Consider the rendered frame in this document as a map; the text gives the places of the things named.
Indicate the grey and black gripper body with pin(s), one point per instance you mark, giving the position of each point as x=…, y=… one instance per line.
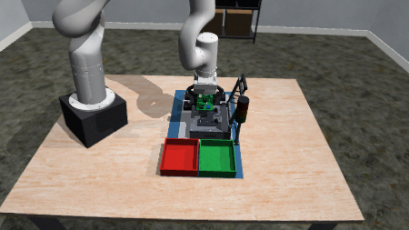
x=205, y=92

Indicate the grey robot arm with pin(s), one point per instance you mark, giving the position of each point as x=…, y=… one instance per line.
x=81, y=21

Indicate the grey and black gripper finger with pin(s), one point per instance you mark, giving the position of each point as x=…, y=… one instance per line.
x=189, y=90
x=218, y=93

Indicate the green bin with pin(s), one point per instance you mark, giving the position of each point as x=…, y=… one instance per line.
x=217, y=158

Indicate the green circuit board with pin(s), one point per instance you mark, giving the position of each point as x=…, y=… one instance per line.
x=204, y=102

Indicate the red bin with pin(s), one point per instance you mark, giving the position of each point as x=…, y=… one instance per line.
x=180, y=157

